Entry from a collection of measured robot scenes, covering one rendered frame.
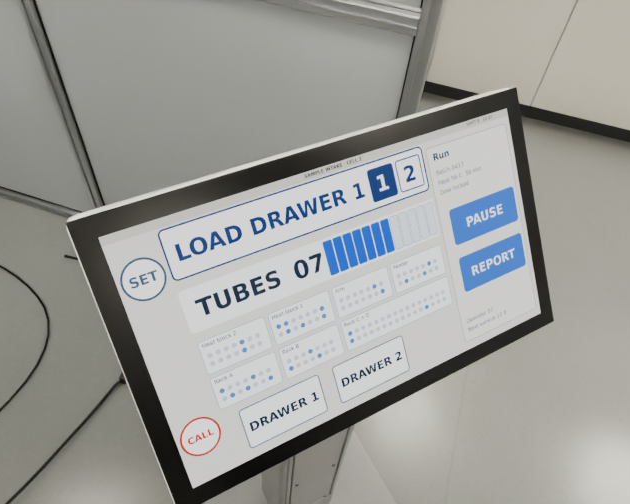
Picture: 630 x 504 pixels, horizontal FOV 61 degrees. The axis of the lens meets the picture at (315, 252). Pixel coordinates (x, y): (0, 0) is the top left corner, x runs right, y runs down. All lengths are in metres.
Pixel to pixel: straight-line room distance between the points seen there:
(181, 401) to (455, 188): 0.38
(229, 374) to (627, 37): 2.34
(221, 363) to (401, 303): 0.21
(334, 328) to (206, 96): 1.00
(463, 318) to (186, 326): 0.33
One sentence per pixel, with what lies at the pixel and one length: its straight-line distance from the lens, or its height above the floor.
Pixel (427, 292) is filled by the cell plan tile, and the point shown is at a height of 1.05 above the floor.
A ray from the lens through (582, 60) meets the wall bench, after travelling 2.69.
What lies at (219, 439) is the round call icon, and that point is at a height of 1.01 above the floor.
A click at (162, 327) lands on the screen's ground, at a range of 0.53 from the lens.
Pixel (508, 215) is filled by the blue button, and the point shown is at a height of 1.09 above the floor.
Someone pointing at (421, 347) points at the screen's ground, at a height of 1.00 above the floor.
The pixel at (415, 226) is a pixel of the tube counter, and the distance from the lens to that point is 0.62.
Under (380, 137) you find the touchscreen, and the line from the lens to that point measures 0.59.
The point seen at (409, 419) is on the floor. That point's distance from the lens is 1.72.
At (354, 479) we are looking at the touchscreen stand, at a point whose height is 0.04.
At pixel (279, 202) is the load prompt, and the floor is 1.17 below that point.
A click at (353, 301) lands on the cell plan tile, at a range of 0.59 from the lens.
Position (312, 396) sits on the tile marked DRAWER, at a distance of 0.60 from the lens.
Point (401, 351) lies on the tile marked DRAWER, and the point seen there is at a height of 1.01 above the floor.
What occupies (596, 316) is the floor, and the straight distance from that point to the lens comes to 2.16.
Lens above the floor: 1.55
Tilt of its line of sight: 51 degrees down
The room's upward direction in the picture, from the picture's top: 6 degrees clockwise
